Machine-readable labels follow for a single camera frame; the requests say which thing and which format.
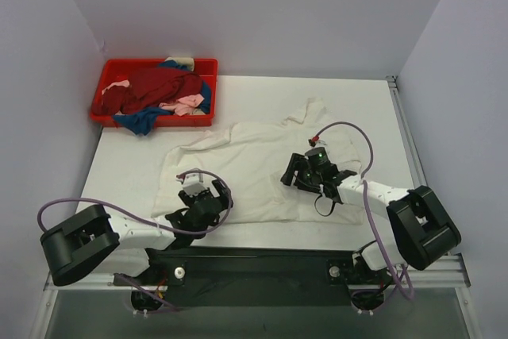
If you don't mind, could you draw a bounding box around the white t shirt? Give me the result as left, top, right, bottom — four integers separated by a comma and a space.
152, 98, 364, 225

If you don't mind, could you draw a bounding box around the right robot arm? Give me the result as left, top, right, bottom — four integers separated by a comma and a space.
281, 147, 462, 282

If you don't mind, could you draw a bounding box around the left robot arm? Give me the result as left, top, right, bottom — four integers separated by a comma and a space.
40, 179, 233, 287

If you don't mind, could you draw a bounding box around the red plastic bin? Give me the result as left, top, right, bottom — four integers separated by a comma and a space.
88, 58, 219, 129

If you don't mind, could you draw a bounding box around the blue garment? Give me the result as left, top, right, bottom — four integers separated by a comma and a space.
112, 59, 214, 137

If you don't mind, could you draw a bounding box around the dark red garment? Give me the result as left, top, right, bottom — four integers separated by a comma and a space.
91, 67, 203, 116

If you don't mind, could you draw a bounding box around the beige garment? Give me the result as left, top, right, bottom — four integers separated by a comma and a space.
164, 56, 195, 71

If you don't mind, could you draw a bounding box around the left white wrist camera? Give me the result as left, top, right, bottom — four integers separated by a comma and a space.
176, 168, 206, 196

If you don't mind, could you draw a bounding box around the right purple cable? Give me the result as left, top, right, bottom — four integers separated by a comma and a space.
309, 121, 416, 312

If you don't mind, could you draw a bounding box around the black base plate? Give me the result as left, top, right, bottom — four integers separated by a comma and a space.
133, 246, 394, 309

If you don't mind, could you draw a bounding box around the aluminium side rail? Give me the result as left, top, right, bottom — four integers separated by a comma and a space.
385, 75, 428, 187

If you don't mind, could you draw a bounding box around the aluminium front rail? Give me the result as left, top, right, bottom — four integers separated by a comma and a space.
44, 255, 471, 291

